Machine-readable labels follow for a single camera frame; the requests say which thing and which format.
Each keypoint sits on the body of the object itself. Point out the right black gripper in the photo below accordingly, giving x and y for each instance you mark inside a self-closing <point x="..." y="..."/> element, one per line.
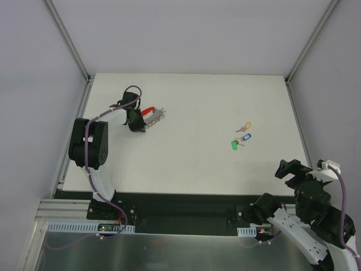
<point x="295" y="173"/>

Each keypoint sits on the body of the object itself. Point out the left aluminium frame post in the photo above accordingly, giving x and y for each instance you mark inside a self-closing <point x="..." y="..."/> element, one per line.
<point x="59" y="24"/>

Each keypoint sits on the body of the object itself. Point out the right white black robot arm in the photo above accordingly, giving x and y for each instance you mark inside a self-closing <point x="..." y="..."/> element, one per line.
<point x="320" y="202"/>

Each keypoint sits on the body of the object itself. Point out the red handled metal keyring holder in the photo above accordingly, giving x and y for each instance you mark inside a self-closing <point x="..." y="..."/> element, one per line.
<point x="152" y="115"/>

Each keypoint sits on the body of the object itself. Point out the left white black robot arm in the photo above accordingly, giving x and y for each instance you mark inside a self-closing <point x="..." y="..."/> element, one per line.
<point x="89" y="143"/>

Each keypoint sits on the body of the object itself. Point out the white cable duct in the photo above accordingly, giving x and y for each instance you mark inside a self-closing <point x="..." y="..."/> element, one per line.
<point x="247" y="232"/>
<point x="88" y="227"/>

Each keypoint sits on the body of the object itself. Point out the green tagged key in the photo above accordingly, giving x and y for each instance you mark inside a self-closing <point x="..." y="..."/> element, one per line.
<point x="235" y="144"/>

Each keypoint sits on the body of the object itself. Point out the yellow tagged key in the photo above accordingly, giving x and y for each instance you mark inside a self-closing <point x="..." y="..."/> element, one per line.
<point x="245" y="127"/>

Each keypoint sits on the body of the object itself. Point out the aluminium frame post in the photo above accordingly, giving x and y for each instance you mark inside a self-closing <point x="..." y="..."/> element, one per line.
<point x="332" y="5"/>
<point x="59" y="24"/>

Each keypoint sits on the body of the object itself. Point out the right aluminium frame post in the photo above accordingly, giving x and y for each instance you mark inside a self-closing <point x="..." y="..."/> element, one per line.
<point x="332" y="5"/>

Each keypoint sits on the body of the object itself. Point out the aluminium rail left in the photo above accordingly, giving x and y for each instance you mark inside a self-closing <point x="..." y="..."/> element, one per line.
<point x="62" y="209"/>

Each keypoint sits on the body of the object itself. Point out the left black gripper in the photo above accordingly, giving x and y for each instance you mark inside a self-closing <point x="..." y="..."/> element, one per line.
<point x="136" y="121"/>

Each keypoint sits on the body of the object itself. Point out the right white cable duct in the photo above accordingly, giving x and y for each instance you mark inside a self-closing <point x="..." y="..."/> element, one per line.
<point x="247" y="232"/>

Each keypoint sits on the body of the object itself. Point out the blue tagged key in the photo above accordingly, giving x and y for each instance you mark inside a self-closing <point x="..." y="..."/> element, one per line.
<point x="244" y="138"/>

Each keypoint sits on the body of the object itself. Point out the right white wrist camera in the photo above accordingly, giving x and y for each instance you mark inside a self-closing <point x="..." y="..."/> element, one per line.
<point x="326" y="171"/>

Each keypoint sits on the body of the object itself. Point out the left white cable duct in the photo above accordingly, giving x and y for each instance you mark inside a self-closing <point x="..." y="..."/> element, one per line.
<point x="88" y="227"/>

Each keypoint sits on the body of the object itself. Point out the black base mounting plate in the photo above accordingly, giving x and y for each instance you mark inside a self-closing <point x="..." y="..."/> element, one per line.
<point x="180" y="214"/>

